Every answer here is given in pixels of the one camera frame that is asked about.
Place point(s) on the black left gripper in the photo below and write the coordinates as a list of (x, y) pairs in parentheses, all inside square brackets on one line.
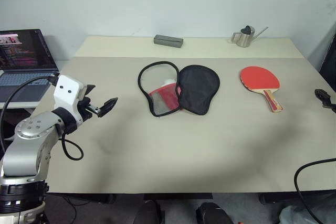
[(85, 108)]

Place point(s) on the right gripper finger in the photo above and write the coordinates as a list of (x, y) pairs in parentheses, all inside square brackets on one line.
[(325, 98)]

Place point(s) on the red table tennis paddle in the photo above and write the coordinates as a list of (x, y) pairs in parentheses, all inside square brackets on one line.
[(258, 78)]

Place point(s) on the red and black paddle case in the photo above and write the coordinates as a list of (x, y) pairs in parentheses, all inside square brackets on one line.
[(199, 87)]

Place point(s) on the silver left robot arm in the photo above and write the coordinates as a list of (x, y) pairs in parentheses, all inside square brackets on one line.
[(23, 153)]

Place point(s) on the grey rectangular box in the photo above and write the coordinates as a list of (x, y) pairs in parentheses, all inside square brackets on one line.
[(168, 41)]

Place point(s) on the black upright panel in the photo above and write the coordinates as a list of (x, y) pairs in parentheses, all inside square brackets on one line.
[(330, 61)]

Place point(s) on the beige table mat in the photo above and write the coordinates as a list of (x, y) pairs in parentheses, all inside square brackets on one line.
[(168, 142)]

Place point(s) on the open dark grey laptop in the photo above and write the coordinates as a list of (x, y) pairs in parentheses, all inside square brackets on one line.
[(23, 51)]

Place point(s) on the silver metal watering can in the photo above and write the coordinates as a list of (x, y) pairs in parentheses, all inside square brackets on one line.
[(245, 41)]

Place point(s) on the pale blue plastic bag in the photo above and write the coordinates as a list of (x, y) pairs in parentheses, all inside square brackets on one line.
[(294, 214)]

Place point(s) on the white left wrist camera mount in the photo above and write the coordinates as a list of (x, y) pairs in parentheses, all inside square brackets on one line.
[(65, 93)]

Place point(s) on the black table frame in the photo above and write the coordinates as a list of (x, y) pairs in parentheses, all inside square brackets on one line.
[(178, 196)]

